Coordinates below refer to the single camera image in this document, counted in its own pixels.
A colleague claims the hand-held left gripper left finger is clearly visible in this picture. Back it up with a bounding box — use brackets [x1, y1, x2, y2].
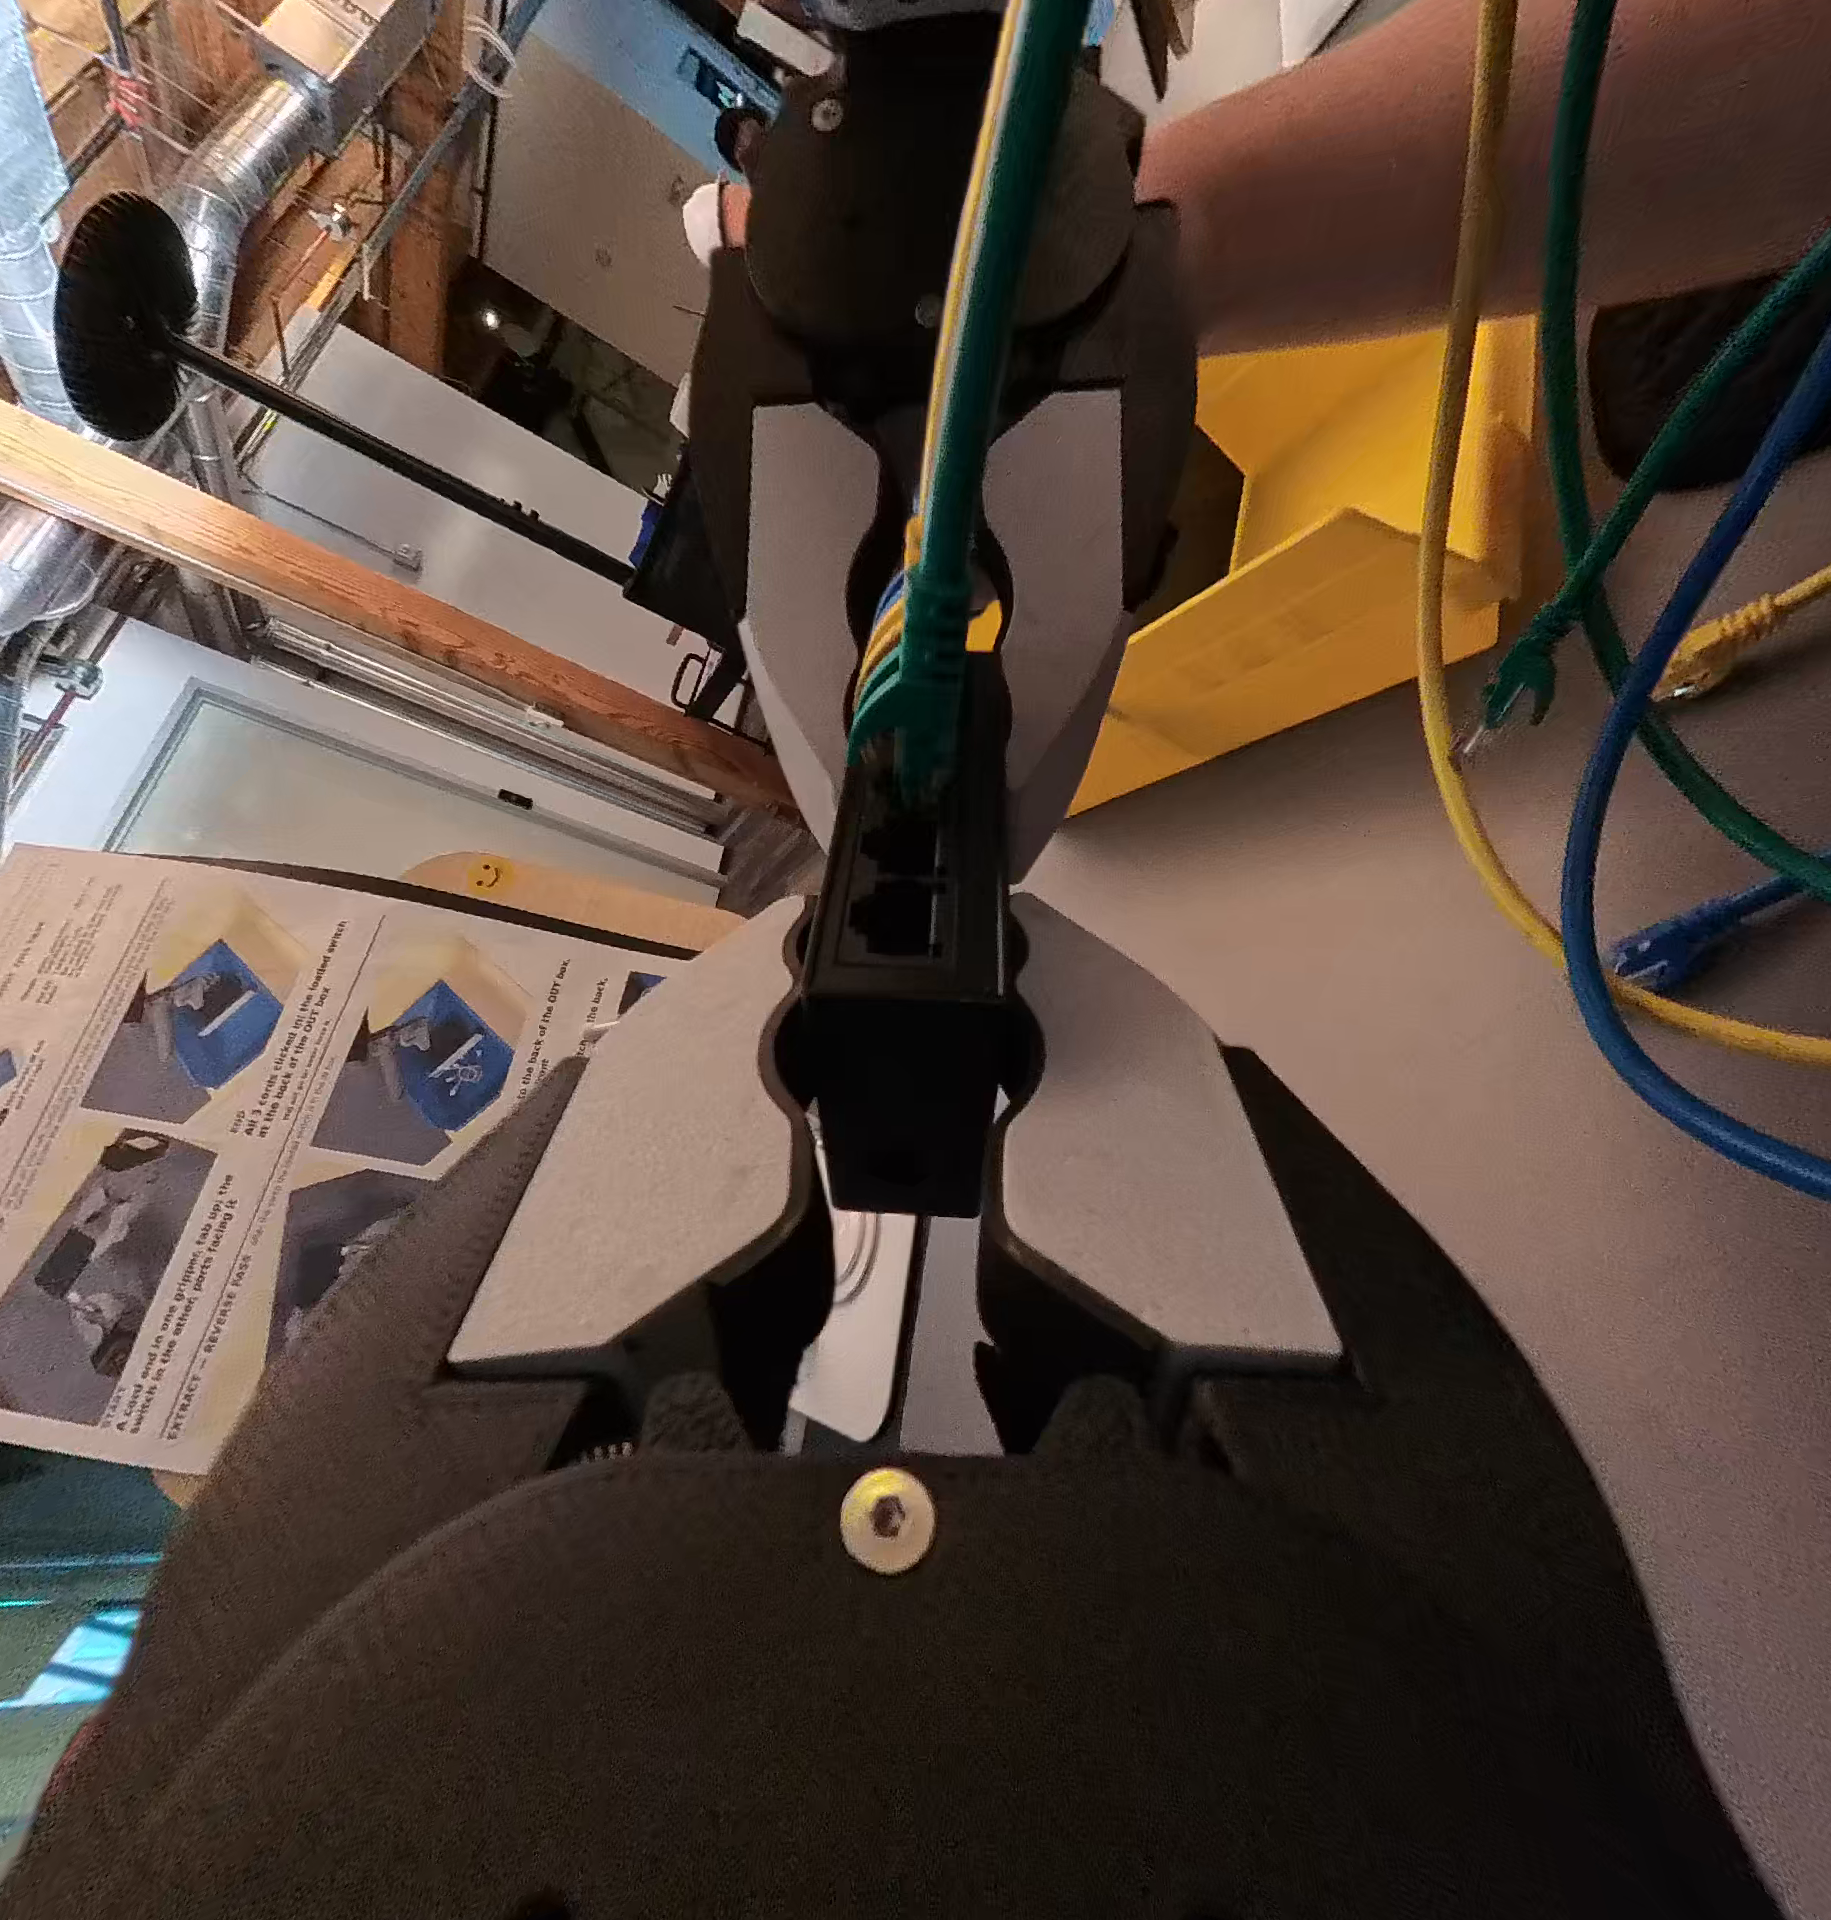
[447, 896, 830, 1373]

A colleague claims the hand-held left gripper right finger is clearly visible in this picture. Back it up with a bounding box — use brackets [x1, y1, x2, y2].
[984, 892, 1345, 1373]

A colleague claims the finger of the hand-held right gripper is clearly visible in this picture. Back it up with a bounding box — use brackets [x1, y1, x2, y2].
[975, 390, 1143, 877]
[736, 403, 898, 846]

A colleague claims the green ethernet cable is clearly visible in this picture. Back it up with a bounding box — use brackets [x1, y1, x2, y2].
[849, 0, 1831, 920]

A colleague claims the yellow plastic bin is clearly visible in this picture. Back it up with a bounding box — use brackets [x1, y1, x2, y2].
[1065, 313, 1552, 817]

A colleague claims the black ethernet switch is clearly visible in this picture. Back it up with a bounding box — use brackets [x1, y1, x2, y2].
[797, 659, 1038, 1221]

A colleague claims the yellow ethernet cable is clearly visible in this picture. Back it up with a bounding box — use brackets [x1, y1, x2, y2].
[855, 0, 1831, 1075]

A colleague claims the blue ethernet cable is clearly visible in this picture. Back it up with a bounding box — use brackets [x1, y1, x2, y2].
[868, 255, 1831, 1221]

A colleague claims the person's right forearm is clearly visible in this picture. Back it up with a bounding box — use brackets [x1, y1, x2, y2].
[1134, 0, 1831, 358]

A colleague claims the large black bin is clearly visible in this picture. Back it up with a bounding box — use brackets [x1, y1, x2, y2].
[621, 255, 776, 723]

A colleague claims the wooden beam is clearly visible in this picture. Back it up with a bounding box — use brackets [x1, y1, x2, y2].
[0, 379, 798, 812]

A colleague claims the printed instruction sheet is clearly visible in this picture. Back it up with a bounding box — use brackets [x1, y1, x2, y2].
[0, 842, 707, 1481]

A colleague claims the black rounded object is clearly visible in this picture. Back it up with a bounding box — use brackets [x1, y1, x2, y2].
[1589, 270, 1831, 494]

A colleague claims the black disc pole stand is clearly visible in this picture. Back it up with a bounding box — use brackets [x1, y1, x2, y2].
[53, 190, 644, 588]

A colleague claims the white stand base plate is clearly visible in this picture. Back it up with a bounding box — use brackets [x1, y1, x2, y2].
[784, 1212, 919, 1449]

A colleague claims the long silver ceiling duct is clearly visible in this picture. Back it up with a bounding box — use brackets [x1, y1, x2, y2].
[165, 0, 439, 358]

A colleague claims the silver elbow duct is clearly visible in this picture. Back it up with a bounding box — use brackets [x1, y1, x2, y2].
[0, 495, 153, 905]

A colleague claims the foil wrapped ceiling duct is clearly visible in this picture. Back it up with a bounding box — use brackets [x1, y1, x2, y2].
[0, 0, 76, 425]

